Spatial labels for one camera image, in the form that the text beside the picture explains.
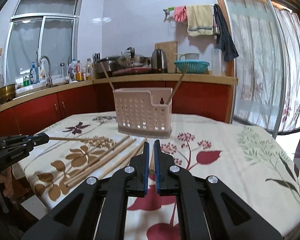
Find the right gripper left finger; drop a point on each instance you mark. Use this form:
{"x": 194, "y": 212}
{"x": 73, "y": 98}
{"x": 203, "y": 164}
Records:
{"x": 96, "y": 209}

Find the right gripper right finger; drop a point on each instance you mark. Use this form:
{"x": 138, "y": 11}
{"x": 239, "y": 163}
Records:
{"x": 207, "y": 208}

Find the wooden chopstick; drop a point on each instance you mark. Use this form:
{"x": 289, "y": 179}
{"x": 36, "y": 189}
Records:
{"x": 86, "y": 156}
{"x": 177, "y": 85}
{"x": 76, "y": 139}
{"x": 107, "y": 77}
{"x": 126, "y": 160}
{"x": 77, "y": 178}
{"x": 152, "y": 165}

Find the wooden kitchen countertop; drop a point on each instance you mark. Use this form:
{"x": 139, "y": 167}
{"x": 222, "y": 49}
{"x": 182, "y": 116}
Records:
{"x": 115, "y": 79}

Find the red kitchen cabinets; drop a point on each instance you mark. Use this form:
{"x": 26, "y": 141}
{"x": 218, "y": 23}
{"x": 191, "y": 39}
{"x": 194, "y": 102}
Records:
{"x": 34, "y": 112}

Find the person's left hand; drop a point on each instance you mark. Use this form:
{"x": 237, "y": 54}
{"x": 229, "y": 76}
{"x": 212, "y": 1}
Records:
{"x": 7, "y": 181}

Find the brass pot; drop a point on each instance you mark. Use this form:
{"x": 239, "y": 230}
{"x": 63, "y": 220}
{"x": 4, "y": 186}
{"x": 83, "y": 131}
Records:
{"x": 7, "y": 93}

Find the floral tablecloth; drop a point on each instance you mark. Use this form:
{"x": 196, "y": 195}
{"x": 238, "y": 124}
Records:
{"x": 245, "y": 158}

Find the blue detergent bottle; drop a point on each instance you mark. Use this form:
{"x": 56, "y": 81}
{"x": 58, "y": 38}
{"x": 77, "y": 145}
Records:
{"x": 34, "y": 78}

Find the chrome sink faucet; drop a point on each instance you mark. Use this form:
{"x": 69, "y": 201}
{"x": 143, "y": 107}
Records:
{"x": 45, "y": 75}

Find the pink perforated utensil holder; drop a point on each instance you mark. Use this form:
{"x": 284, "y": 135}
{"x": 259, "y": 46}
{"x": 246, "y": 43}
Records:
{"x": 144, "y": 112}

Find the teal plastic basket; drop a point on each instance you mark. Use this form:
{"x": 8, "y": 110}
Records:
{"x": 193, "y": 66}

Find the red induction cooker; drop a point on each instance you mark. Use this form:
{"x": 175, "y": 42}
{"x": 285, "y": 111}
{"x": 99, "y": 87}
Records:
{"x": 132, "y": 71}

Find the steel electric kettle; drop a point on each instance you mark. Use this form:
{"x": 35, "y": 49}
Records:
{"x": 159, "y": 61}

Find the green white mug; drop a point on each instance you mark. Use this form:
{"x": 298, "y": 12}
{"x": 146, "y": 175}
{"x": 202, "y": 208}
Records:
{"x": 189, "y": 56}

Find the white plastic jug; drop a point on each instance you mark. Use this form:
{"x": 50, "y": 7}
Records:
{"x": 216, "y": 61}

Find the steel wok with lid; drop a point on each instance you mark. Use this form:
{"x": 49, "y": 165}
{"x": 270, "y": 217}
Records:
{"x": 130, "y": 59}

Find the sheer floral curtain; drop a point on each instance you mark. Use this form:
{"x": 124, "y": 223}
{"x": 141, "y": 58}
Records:
{"x": 266, "y": 34}

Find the wooden cutting board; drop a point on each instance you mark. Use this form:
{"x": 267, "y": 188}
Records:
{"x": 171, "y": 50}

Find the dark hanging cloth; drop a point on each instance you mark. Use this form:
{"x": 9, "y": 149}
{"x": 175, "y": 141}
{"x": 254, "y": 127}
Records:
{"x": 224, "y": 39}

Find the beige hanging towel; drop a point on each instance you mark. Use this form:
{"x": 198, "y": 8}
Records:
{"x": 199, "y": 20}

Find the pink rubber glove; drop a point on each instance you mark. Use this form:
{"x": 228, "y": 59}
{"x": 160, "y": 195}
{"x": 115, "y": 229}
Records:
{"x": 180, "y": 14}

